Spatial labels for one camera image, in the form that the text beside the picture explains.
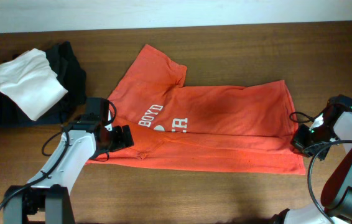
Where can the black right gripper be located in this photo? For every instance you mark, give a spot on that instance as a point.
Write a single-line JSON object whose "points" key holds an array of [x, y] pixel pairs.
{"points": [[299, 140]]}

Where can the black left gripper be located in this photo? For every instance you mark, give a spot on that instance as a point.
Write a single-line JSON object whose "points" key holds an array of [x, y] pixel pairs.
{"points": [[125, 138]]}

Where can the orange printed t-shirt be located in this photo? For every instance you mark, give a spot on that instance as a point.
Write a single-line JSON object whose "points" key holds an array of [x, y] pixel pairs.
{"points": [[202, 128]]}

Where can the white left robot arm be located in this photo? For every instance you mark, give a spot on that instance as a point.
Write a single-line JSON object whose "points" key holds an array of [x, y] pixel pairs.
{"points": [[49, 190]]}

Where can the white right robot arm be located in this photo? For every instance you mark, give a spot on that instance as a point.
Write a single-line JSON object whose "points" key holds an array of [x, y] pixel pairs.
{"points": [[333, 126]]}

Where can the white folded cloth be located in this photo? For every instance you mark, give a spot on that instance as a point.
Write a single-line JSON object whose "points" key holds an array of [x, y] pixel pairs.
{"points": [[31, 84]]}

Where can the black folded garment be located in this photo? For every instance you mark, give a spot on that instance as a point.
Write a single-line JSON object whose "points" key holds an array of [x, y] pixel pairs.
{"points": [[70, 75]]}

